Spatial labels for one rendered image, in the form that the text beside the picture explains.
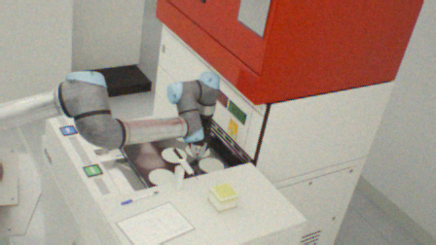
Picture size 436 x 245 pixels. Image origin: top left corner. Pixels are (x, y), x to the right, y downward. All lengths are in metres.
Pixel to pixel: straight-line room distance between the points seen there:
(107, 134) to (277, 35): 0.64
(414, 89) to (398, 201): 0.74
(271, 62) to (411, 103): 1.68
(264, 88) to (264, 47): 0.16
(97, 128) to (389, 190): 2.40
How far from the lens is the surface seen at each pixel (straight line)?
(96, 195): 1.83
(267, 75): 1.87
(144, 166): 2.07
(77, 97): 1.66
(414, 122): 3.41
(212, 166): 2.12
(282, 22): 1.80
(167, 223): 1.75
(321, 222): 2.70
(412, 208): 3.57
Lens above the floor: 2.16
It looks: 32 degrees down
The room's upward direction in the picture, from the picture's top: 11 degrees clockwise
